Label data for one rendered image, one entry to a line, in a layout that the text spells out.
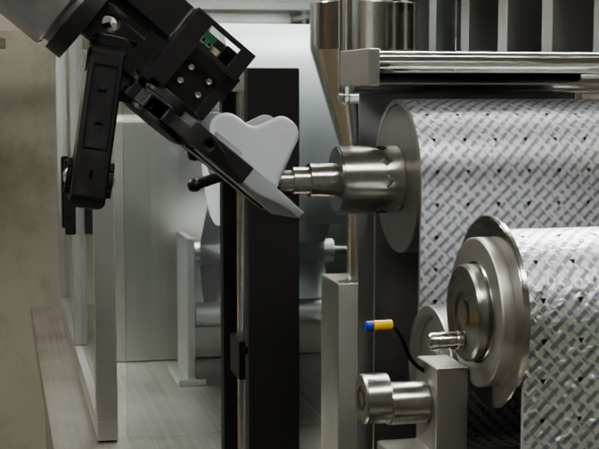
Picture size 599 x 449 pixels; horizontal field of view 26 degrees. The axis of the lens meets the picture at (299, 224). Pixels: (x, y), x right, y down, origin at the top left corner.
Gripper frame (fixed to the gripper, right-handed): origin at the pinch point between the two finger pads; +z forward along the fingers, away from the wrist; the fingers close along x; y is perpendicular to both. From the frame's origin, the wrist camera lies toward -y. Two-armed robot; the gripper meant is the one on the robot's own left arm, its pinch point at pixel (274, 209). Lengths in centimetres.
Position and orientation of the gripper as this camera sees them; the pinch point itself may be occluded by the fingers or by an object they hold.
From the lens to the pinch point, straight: 94.9
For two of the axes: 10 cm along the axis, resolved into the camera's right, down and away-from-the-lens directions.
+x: -2.2, -1.0, 9.7
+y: 6.3, -7.8, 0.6
